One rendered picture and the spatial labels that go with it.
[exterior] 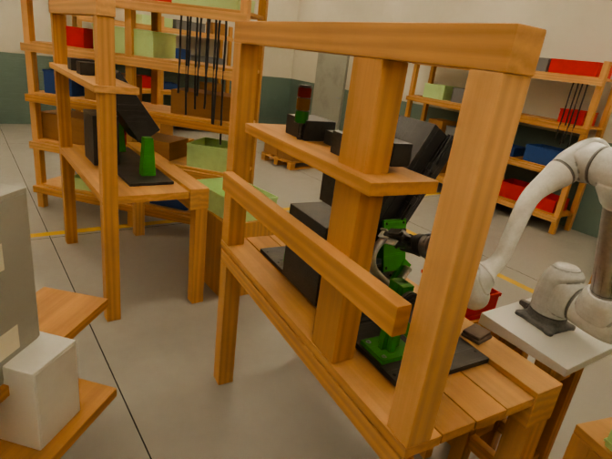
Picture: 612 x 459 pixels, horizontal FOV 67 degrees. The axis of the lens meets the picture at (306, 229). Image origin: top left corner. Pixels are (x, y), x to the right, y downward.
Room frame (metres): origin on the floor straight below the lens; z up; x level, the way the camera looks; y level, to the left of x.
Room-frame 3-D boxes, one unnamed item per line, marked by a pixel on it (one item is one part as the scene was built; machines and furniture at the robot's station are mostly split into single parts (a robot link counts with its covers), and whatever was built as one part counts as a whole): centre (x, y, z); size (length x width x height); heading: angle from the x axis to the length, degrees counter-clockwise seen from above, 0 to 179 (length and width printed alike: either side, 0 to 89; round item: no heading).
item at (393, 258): (1.76, -0.34, 1.17); 0.13 x 0.12 x 0.20; 32
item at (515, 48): (1.63, 0.01, 1.89); 1.50 x 0.09 x 0.09; 32
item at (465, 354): (1.79, -0.25, 0.89); 1.10 x 0.42 x 0.02; 32
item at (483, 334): (1.56, -0.71, 0.91); 0.10 x 0.08 x 0.03; 132
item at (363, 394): (1.79, -0.25, 0.44); 1.49 x 0.70 x 0.88; 32
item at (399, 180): (1.65, -0.03, 1.52); 0.90 x 0.25 x 0.04; 32
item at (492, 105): (1.63, 0.01, 1.36); 1.49 x 0.09 x 0.97; 32
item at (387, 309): (1.60, 0.06, 1.23); 1.30 x 0.05 x 0.09; 32
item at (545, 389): (1.94, -0.49, 0.82); 1.50 x 0.14 x 0.15; 32
